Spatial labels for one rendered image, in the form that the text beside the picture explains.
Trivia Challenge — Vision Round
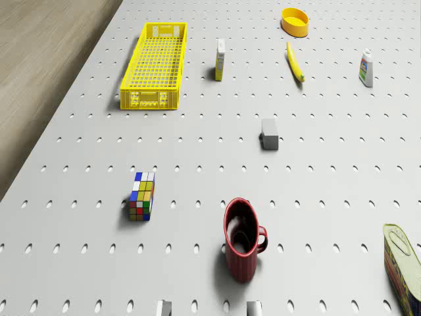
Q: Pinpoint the red mug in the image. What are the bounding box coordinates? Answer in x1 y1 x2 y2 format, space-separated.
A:
223 197 268 284

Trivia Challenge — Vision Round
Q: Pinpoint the grey cube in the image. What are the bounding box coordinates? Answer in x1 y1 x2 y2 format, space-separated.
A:
258 118 280 151

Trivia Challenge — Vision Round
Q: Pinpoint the puzzle cube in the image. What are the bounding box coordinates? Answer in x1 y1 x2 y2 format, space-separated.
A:
128 171 156 222

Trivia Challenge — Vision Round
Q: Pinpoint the yellow basket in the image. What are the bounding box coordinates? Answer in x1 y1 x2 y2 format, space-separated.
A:
119 22 188 111

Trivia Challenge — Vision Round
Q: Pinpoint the white and yellow box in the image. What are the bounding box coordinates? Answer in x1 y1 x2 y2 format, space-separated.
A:
215 38 227 82

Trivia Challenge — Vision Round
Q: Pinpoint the banana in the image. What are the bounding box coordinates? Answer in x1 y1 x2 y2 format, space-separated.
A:
285 41 306 83

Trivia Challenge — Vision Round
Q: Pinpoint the yellow bowl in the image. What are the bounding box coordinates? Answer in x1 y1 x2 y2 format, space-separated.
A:
280 7 310 38

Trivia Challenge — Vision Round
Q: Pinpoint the small white bottle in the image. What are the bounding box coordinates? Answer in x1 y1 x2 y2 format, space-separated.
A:
358 48 374 88

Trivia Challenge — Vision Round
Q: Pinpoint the flat-sided can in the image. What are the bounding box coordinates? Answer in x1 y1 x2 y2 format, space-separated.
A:
382 223 421 316

